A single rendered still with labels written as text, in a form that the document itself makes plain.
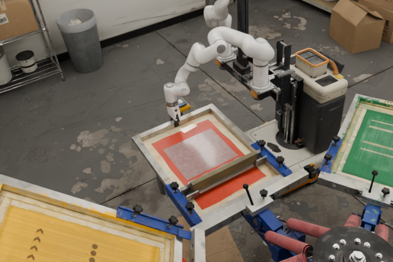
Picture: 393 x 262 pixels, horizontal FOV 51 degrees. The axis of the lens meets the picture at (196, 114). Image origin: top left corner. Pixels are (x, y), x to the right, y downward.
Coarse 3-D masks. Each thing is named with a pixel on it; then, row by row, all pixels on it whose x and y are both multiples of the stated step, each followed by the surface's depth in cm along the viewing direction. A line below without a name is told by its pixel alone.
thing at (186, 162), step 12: (180, 132) 261; (156, 144) 254; (168, 144) 253; (180, 144) 252; (192, 144) 251; (168, 156) 245; (180, 156) 244; (192, 156) 243; (180, 168) 236; (192, 168) 235; (204, 168) 234; (180, 180) 229; (204, 192) 221; (216, 192) 220; (228, 192) 219; (204, 204) 215
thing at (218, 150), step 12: (192, 132) 260; (204, 132) 259; (216, 132) 258; (204, 144) 250; (216, 144) 249; (228, 144) 248; (204, 156) 242; (216, 156) 241; (228, 156) 241; (240, 156) 240; (252, 168) 232; (228, 180) 226; (240, 180) 225; (252, 180) 225
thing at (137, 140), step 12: (204, 108) 272; (216, 108) 271; (180, 120) 264; (228, 120) 261; (144, 132) 258; (156, 132) 259; (240, 132) 251; (144, 156) 243; (156, 168) 233; (168, 180) 225; (276, 180) 219; (252, 192) 214; (228, 204) 209; (204, 216) 204
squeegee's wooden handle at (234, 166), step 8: (240, 160) 223; (248, 160) 225; (224, 168) 219; (232, 168) 221; (240, 168) 225; (208, 176) 215; (216, 176) 218; (224, 176) 221; (192, 184) 212; (200, 184) 214; (208, 184) 218
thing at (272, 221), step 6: (264, 210) 198; (258, 216) 197; (264, 216) 195; (270, 216) 195; (264, 222) 193; (270, 222) 192; (276, 222) 192; (270, 228) 190; (276, 228) 189; (282, 228) 192
